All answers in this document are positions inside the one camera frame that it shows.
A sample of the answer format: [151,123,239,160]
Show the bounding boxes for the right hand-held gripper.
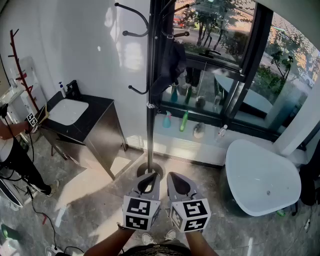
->
[166,171,212,234]

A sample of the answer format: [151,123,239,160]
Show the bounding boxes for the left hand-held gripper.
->
[122,172,162,231]

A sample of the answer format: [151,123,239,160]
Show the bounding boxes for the black metal coat rack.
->
[114,0,191,180]

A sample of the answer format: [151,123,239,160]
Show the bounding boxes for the dark cap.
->
[150,34,188,97]

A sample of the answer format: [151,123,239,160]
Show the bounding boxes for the person's left forearm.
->
[83,226,138,256]

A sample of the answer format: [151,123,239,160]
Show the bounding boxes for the person's right forearm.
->
[181,231,219,256]

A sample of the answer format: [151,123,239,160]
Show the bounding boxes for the red wooden coat rack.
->
[7,28,41,112]

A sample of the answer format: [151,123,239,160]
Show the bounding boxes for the person's right shoe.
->
[164,229,178,242]

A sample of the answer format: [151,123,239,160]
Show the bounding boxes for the person's shoe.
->
[141,232,157,247]
[164,229,178,242]

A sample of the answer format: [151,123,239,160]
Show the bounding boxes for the person's left shoe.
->
[141,232,157,247]

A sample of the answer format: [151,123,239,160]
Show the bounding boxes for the green plastic bottle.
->
[179,109,190,133]

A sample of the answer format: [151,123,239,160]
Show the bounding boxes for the teal spray bottle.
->
[162,110,173,129]

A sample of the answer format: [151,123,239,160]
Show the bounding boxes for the clear water bottle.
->
[215,124,229,144]

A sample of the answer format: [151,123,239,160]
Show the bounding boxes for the person's dark shorts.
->
[119,239,191,256]

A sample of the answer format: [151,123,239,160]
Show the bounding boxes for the black vanity cabinet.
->
[39,91,128,181]

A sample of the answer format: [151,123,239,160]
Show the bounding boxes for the white bathtub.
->
[225,139,302,217]

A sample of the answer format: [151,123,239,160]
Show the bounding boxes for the white sink basin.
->
[47,98,90,127]

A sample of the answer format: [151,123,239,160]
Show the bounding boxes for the white power strip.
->
[44,245,61,256]

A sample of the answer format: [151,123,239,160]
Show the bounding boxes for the black faucet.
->
[65,79,82,100]

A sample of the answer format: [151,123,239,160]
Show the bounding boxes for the wooden clothes hanger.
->
[36,103,51,125]

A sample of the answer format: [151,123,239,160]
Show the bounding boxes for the white flat panel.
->
[0,178,24,209]

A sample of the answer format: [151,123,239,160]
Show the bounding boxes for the white cabinet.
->
[0,84,32,121]

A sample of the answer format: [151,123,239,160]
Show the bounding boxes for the black floor cable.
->
[14,184,86,256]

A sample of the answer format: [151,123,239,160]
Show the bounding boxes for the black window handle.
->
[198,49,222,59]

